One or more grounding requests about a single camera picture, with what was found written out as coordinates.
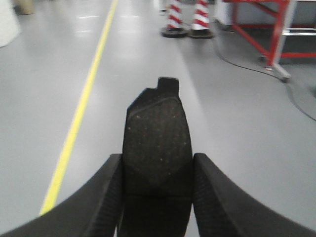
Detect red metal frame cart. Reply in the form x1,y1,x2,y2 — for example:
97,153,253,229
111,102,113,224
222,0,316,83

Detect brake pad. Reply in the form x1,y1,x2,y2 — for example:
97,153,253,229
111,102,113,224
118,77,194,237

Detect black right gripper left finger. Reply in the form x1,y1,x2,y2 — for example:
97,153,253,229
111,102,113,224
3,154,123,237

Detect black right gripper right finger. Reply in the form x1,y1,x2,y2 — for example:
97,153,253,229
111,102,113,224
193,153,316,237

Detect left striped traffic cone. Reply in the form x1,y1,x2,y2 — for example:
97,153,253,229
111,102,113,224
160,0,188,38

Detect right striped traffic cone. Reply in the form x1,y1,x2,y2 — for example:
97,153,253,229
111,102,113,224
189,0,214,39

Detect striped traffic cone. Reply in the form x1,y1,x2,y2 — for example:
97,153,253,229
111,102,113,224
160,0,188,38
189,0,214,39

